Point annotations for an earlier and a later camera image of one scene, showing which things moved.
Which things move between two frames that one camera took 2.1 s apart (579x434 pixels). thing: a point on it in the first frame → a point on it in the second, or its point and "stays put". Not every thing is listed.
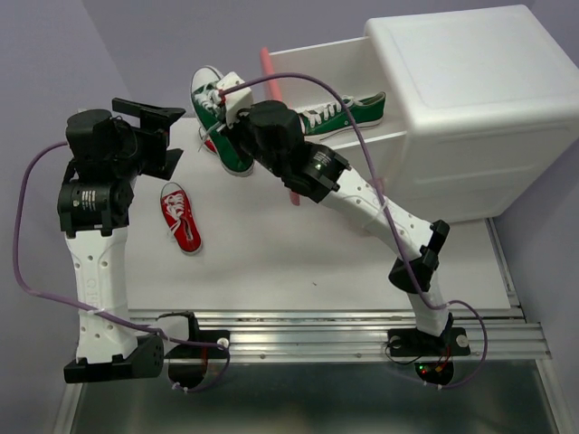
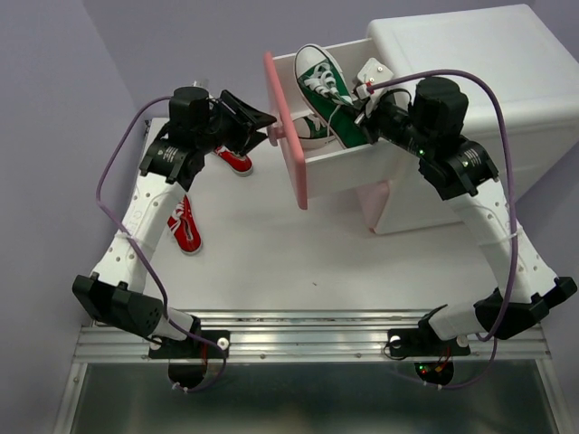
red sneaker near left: x=180 y=217 stays put
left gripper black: x=155 y=122 → x=252 y=117
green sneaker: x=213 y=117 → x=330 y=95
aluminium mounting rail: x=358 y=334 stays put
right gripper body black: x=242 y=129 → x=394 y=123
